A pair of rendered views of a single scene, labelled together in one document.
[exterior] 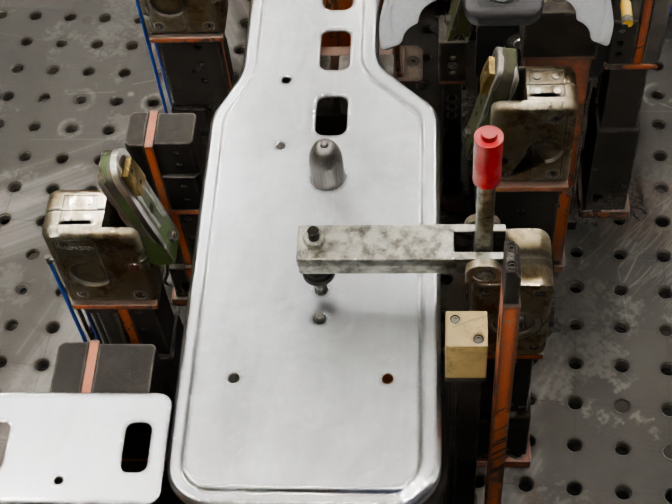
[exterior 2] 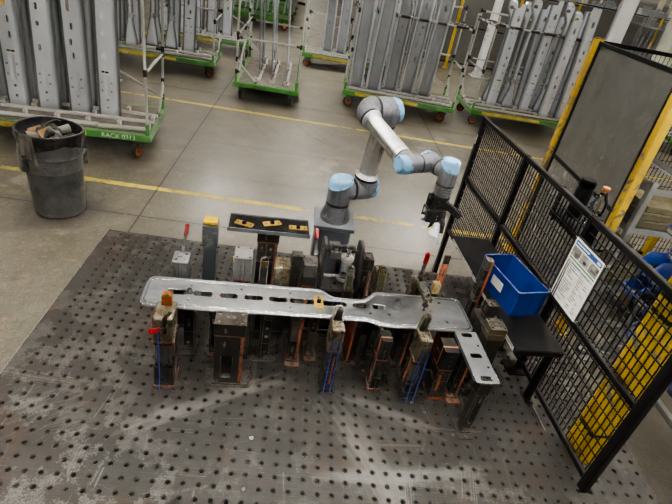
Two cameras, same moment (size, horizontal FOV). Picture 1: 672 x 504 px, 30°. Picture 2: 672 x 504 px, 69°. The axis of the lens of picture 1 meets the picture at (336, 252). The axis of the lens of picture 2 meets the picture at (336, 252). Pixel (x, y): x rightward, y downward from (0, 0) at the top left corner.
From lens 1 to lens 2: 2.22 m
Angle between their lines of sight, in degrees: 74
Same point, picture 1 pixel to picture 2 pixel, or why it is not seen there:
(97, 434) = (466, 340)
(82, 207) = (425, 335)
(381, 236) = (423, 289)
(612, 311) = not seen: hidden behind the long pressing
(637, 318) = not seen: hidden behind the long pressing
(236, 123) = (384, 321)
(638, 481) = not seen: hidden behind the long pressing
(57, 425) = (467, 346)
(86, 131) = (319, 417)
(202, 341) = (441, 326)
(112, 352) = (445, 343)
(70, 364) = (450, 350)
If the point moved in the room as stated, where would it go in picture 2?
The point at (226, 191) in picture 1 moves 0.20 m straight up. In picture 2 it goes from (404, 322) to (416, 284)
